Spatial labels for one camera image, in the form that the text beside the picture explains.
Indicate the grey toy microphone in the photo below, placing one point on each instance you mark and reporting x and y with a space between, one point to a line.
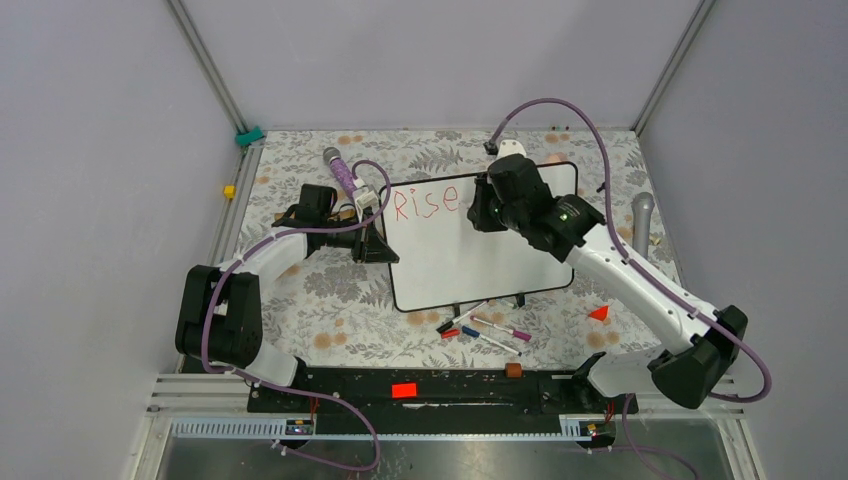
642 206

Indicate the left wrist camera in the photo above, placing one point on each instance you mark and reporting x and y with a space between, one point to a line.
366 201

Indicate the red triangular block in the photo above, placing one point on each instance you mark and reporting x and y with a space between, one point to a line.
600 314

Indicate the floral table mat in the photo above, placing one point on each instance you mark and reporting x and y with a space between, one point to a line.
330 311

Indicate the teal corner clip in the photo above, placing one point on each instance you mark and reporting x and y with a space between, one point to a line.
249 137

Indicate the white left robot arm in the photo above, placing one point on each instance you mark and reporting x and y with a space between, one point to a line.
220 318

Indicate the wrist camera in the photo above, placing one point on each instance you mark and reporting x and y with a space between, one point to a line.
504 148
366 201

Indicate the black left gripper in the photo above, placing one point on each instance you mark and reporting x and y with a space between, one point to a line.
370 245

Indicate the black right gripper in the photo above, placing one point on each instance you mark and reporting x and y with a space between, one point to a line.
477 212

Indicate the white cable duct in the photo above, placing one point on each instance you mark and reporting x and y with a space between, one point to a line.
420 425

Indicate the yellow cube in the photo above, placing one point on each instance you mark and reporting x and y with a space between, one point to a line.
229 191

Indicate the white black-framed whiteboard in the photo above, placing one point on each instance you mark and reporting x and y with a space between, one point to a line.
444 261

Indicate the pink whiteboard marker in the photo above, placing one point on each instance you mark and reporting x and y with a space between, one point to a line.
509 330

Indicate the small brown block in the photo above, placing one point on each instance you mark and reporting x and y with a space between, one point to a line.
513 370

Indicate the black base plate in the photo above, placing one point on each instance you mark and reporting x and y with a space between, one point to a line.
472 393

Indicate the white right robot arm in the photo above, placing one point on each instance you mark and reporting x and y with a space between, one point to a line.
698 341

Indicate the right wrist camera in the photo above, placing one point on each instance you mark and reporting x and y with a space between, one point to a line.
504 148

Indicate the red rectangular tape marker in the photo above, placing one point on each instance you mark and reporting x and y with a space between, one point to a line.
404 390

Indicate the blue whiteboard marker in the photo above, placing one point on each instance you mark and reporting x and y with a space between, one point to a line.
486 339

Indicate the black whiteboard marker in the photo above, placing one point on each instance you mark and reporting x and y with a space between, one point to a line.
459 317

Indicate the purple toy microphone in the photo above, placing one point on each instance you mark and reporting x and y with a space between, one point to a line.
340 170

